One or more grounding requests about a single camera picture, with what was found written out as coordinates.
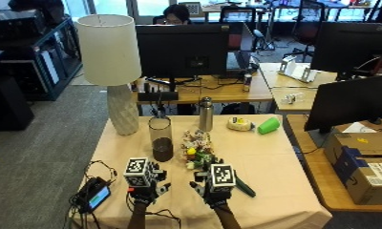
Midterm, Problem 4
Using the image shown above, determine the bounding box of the person's left hand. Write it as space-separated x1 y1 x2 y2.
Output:
126 161 174 205

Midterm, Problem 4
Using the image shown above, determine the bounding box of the white marker cube left glove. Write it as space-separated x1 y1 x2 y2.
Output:
123 156 152 188

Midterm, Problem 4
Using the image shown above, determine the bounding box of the person's right hand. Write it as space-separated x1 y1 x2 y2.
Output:
188 157 239 208

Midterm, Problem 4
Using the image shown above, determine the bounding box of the black device with screen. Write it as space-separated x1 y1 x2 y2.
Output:
78 177 112 214

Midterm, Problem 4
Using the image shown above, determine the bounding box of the printed marker board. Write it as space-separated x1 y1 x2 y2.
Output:
178 1 204 17

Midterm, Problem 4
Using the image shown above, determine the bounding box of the red backed office chair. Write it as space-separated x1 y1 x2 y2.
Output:
219 6 259 52

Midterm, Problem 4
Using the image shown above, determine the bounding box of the cardboard box with blue tape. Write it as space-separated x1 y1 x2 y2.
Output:
323 131 382 175

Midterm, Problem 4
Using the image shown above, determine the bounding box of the drink can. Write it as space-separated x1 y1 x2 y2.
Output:
242 73 255 94

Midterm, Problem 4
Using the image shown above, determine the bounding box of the black monitor with stand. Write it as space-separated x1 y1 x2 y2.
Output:
135 23 232 102

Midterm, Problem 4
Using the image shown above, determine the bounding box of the clear glass cylinder vase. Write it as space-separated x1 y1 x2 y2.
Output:
147 115 176 163

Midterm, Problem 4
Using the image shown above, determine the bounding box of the black monitor with logo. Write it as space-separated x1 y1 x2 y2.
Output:
311 21 382 78

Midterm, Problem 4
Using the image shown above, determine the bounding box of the white plastic stand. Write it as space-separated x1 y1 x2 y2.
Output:
276 54 319 84

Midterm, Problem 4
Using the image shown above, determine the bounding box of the light wooden desk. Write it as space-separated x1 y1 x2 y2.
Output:
258 62 340 113

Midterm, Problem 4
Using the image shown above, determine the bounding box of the stainless steel bottle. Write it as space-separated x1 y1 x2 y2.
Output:
198 96 215 133

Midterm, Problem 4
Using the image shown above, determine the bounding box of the cardboard box with label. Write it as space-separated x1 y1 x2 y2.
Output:
343 161 382 206

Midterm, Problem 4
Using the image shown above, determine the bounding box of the white marker cube glove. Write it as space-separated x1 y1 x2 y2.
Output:
208 163 238 195
123 156 152 188

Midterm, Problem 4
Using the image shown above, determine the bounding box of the white marker cube right glove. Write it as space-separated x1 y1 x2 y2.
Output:
208 163 238 195

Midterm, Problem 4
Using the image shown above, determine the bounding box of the wooden desk with boxes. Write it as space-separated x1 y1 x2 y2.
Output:
286 114 382 213

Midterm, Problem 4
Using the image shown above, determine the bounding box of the beige tablecloth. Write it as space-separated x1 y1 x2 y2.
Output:
68 114 334 229

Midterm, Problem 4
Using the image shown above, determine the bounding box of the small white gadget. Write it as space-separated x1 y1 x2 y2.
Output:
279 92 306 106

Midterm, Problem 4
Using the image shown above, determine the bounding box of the black office chair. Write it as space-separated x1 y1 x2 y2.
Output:
283 0 328 63

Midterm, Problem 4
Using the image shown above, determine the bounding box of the black monitor tilted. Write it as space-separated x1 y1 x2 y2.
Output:
303 73 382 134

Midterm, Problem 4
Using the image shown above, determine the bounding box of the long wooden desk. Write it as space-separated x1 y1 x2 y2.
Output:
131 72 275 106

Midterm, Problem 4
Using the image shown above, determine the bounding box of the artificial flower bouquet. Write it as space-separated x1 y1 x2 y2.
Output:
180 129 258 198

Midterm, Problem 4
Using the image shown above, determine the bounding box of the dark blue shelf unit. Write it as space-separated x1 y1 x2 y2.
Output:
0 9 84 102

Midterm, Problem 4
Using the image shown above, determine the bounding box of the white paper sheet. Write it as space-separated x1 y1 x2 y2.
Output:
340 121 378 135

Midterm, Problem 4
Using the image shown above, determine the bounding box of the black cabinet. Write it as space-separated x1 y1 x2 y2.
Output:
0 75 36 133

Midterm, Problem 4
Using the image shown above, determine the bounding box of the green plastic cup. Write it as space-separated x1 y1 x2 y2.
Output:
258 116 283 135

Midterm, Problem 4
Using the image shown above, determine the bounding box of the white table lamp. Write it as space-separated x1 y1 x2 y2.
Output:
74 13 144 136

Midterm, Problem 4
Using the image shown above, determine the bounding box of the yellow white tape roll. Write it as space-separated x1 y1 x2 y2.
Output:
226 116 256 132

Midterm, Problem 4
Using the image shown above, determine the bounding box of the black cable bundle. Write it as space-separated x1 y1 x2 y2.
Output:
64 159 183 229

